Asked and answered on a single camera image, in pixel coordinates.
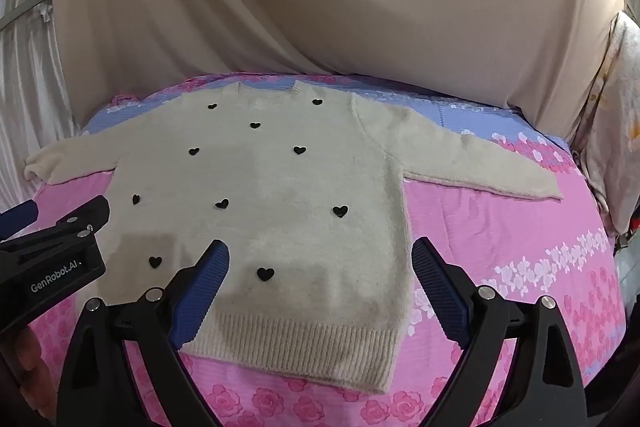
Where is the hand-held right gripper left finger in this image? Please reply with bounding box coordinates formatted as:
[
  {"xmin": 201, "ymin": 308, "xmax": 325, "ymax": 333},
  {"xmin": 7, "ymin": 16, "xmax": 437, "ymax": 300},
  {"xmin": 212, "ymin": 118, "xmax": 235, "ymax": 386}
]
[{"xmin": 55, "ymin": 239, "xmax": 230, "ymax": 427}]

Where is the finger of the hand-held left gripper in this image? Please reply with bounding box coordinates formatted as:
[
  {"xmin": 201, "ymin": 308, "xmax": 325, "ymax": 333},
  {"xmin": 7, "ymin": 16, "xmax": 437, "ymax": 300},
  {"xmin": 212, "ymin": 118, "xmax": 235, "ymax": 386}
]
[
  {"xmin": 0, "ymin": 199, "xmax": 41, "ymax": 240},
  {"xmin": 0, "ymin": 196, "xmax": 111, "ymax": 275}
]

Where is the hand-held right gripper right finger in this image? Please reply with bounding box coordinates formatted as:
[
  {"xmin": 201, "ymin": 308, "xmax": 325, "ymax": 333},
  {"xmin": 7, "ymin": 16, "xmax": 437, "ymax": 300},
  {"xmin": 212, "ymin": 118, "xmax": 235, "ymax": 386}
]
[{"xmin": 412, "ymin": 238, "xmax": 588, "ymax": 427}]

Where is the cream sweater with black hearts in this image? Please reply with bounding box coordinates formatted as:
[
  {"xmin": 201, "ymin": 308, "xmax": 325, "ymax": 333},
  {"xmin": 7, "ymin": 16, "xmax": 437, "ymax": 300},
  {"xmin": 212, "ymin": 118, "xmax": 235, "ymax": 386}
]
[{"xmin": 24, "ymin": 82, "xmax": 563, "ymax": 395}]

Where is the person's left hand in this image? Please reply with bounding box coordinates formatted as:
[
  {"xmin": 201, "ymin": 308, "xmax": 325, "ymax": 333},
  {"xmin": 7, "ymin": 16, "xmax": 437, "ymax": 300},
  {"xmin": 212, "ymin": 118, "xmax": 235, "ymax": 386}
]
[{"xmin": 12, "ymin": 329, "xmax": 53, "ymax": 408}]

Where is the pink floral bed sheet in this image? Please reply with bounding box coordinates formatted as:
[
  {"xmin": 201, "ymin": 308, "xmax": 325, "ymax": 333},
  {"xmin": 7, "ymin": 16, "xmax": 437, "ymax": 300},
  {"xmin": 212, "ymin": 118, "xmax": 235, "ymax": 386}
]
[{"xmin": 30, "ymin": 72, "xmax": 631, "ymax": 427}]

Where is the white satin curtain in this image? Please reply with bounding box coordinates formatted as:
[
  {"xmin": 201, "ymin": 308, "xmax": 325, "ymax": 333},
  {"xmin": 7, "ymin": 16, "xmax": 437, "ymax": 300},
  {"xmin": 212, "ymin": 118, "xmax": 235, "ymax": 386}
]
[{"xmin": 0, "ymin": 0, "xmax": 81, "ymax": 208}]

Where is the pale floral cloth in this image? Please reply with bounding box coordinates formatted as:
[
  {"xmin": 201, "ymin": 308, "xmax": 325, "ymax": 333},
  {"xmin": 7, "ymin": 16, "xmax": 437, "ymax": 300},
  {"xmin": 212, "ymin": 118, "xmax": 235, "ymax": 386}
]
[{"xmin": 575, "ymin": 12, "xmax": 640, "ymax": 233}]

